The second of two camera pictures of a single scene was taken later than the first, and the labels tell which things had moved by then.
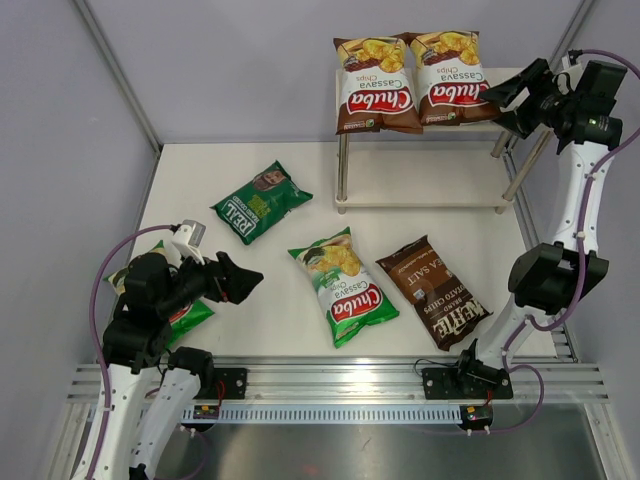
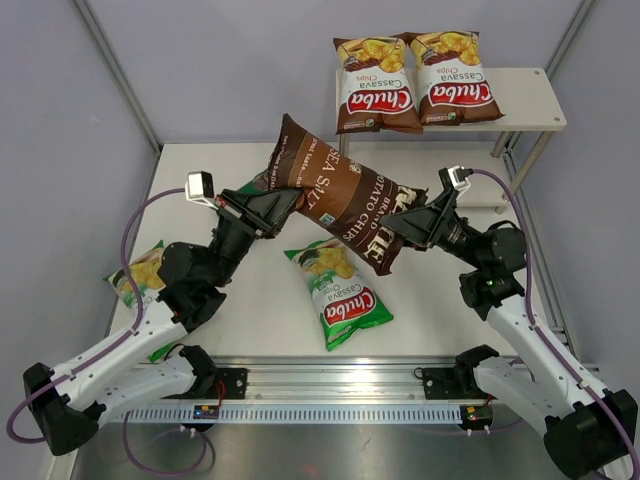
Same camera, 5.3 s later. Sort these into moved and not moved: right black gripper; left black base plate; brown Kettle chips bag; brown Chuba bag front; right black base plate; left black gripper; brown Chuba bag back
Moved: left black gripper; brown Kettle chips bag; right black gripper
Not moved: brown Chuba bag back; left black base plate; right black base plate; brown Chuba bag front
